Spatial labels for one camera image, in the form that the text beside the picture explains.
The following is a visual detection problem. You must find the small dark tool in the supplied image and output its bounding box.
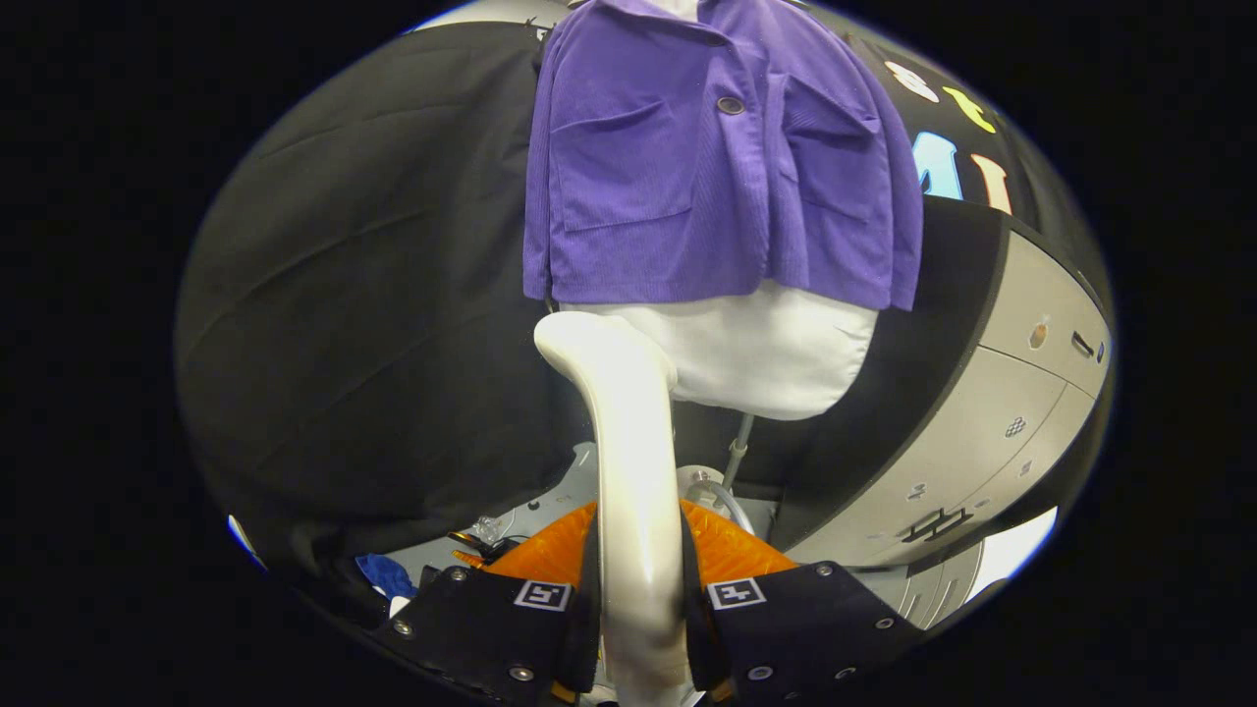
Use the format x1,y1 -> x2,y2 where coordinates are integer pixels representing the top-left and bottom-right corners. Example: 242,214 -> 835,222
447,528 -> 521,566

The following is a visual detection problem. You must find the blue cloth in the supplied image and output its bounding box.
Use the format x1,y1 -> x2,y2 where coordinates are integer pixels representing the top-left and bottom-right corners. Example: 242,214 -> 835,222
355,553 -> 418,602

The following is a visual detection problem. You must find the grey cabinet with black top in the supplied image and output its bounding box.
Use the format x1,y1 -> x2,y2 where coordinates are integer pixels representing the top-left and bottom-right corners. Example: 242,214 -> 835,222
771,196 -> 1116,571

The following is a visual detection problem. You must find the white garment steamer head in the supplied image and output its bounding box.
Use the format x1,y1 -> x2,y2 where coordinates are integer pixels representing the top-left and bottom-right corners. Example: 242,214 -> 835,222
533,311 -> 693,703

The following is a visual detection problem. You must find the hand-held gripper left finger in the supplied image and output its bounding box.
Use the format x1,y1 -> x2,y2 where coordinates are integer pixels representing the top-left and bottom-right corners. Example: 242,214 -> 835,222
388,503 -> 602,703

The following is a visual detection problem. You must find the white ribbed appliance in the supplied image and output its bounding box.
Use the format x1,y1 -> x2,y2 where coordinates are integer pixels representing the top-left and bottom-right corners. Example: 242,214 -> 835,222
884,506 -> 1060,629

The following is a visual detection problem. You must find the garment steamer base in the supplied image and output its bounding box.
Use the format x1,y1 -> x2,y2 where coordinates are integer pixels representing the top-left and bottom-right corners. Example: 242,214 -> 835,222
676,464 -> 757,536

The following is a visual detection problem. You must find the grey stand pole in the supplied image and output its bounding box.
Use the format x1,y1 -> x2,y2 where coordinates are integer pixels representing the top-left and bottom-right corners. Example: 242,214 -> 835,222
725,412 -> 757,492

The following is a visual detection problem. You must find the purple button jacket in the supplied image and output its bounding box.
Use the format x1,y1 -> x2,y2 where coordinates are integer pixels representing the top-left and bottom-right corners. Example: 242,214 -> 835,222
522,0 -> 924,312

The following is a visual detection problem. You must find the white padded garment form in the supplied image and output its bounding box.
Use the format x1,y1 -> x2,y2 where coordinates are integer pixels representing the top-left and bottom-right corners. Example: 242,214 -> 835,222
560,0 -> 878,421

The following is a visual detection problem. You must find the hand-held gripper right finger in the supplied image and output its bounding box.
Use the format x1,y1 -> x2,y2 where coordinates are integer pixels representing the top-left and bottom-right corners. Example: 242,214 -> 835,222
678,499 -> 924,703

